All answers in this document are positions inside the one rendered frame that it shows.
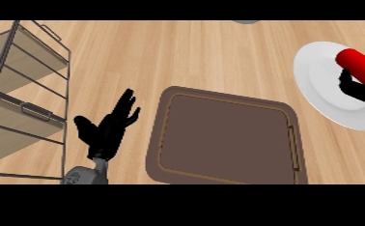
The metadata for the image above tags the wire basket with wooden tiers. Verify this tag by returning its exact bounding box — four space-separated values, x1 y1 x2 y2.
0 20 72 182

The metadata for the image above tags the white plate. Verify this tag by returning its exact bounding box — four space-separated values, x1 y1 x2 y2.
292 41 365 131

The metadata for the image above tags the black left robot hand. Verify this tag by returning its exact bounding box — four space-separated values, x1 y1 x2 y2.
72 88 141 162

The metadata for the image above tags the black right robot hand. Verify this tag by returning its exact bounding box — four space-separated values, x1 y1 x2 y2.
338 68 365 102

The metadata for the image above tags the red can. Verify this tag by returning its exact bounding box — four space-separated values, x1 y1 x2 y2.
335 47 365 85

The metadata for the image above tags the brown tray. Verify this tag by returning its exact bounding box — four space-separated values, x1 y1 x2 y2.
143 85 308 185

